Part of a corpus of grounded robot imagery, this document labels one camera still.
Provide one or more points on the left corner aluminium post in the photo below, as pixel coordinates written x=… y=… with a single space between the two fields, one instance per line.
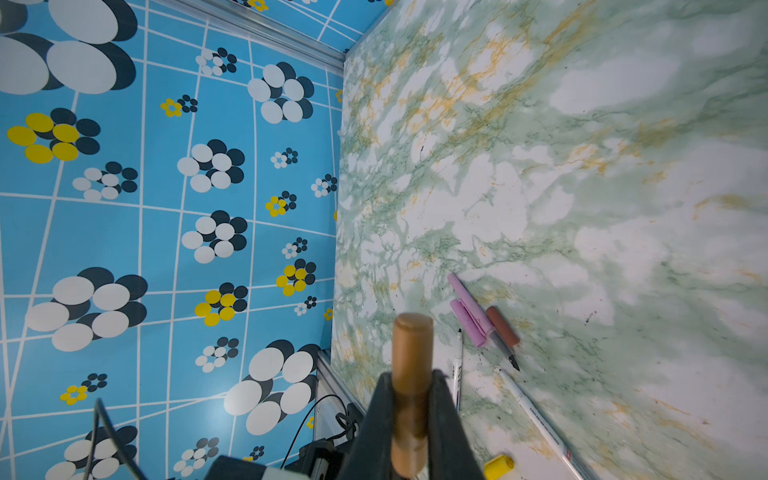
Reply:
x=265 y=31

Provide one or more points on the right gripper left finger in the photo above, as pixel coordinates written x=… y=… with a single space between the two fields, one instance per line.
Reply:
x=370 y=456

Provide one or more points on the pink pen cap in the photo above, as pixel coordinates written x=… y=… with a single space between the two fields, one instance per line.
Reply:
x=469 y=325

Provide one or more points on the yellow pen cap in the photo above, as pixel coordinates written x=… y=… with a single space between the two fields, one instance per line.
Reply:
x=498 y=466

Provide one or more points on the white pen yellow tip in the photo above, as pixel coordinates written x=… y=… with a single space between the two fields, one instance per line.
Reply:
x=546 y=430

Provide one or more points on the red-brown pen cap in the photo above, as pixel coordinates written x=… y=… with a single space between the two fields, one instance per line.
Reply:
x=502 y=333

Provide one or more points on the aluminium front rail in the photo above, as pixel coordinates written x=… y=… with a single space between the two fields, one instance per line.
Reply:
x=338 y=412

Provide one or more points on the white slim pen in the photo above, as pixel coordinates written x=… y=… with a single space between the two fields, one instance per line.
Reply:
x=457 y=371

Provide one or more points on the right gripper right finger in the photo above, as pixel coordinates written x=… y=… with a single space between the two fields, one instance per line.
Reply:
x=449 y=453

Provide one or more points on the pink fountain pen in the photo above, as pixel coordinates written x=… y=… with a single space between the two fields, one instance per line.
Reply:
x=480 y=316

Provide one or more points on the tan brown pen cap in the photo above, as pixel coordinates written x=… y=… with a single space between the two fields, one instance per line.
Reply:
x=412 y=354

